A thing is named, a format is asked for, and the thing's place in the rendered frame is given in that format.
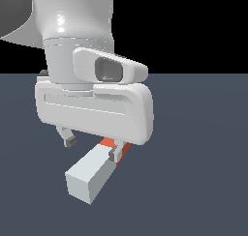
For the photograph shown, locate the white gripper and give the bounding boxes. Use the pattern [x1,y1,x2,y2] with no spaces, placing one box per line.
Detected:
[34,46,155,162]

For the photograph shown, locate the white and orange peg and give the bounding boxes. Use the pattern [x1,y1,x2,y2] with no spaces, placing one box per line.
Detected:
[65,136,133,206]

